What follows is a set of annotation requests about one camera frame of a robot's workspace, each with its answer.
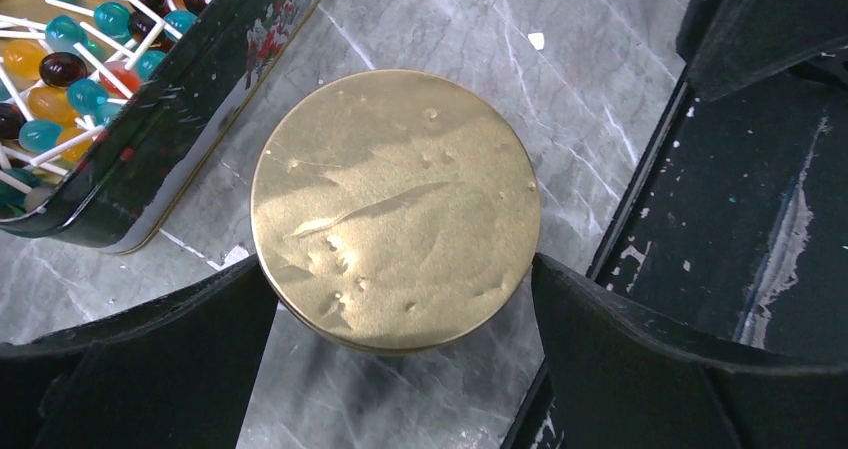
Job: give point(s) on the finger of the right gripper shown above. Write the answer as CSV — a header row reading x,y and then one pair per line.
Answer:
x,y
728,45

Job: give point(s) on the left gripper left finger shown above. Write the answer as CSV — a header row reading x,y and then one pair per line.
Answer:
x,y
175,372

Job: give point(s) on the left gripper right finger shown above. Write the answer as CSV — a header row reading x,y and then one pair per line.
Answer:
x,y
626,376

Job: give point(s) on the gold round jar lid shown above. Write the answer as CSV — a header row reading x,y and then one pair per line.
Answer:
x,y
394,211

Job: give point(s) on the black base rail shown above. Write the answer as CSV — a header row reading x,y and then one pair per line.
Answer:
x,y
736,226

